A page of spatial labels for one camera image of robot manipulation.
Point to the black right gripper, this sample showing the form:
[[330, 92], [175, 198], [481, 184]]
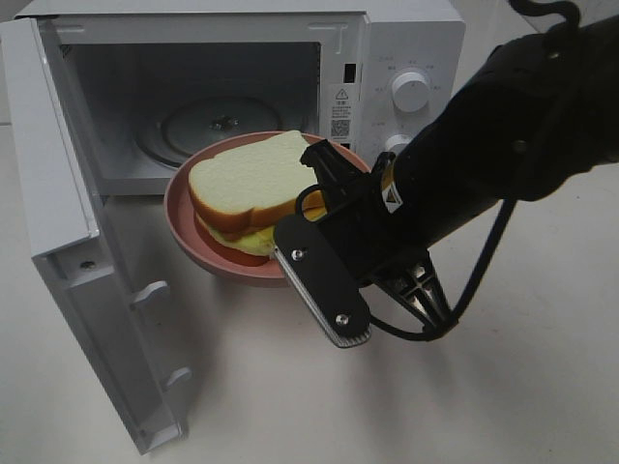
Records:
[[375, 245]]

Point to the pink round plate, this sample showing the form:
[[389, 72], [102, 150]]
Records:
[[179, 213]]

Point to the white bread sandwich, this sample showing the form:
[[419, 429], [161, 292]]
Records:
[[240, 194]]

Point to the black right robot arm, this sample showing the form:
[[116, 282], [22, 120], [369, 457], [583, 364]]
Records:
[[541, 109]]

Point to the white lower timer knob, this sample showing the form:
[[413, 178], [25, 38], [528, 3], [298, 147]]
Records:
[[396, 143]]

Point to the white warning label sticker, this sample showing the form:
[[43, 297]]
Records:
[[341, 105]]

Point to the white upper power knob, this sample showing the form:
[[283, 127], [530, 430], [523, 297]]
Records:
[[410, 91]]

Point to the glass microwave turntable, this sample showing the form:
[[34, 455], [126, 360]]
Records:
[[171, 136]]

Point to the white microwave oven body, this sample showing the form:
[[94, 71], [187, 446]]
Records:
[[133, 58]]

